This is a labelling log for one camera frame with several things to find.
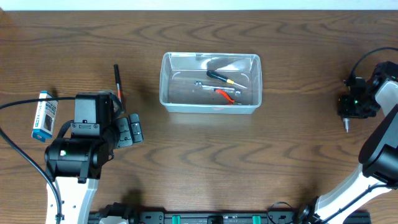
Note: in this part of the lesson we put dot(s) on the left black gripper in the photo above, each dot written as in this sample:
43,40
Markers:
125,133

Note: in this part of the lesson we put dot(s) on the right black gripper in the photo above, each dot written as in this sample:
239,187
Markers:
346,111

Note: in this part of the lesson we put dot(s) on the stubby yellow black screwdriver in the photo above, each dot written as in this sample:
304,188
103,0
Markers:
346,124

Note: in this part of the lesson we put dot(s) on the black orange pen tool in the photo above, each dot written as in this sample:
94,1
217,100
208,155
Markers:
118,83

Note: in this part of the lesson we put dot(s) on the silver offset wrench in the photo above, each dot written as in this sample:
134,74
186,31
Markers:
215,87

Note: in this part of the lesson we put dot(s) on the blue white product box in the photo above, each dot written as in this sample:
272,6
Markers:
44,120

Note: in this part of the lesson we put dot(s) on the slim black yellow screwdriver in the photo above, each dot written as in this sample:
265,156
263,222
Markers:
218,76

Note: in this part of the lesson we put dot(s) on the red handled pliers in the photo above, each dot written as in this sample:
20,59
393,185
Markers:
227,97

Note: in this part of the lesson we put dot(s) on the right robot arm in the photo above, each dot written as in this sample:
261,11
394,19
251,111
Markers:
376,172

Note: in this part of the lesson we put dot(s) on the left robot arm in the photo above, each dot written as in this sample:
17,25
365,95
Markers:
75,159

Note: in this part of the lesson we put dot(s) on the clear plastic container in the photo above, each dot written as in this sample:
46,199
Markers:
180,70

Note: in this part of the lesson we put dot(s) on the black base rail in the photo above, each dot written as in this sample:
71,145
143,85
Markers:
121,213

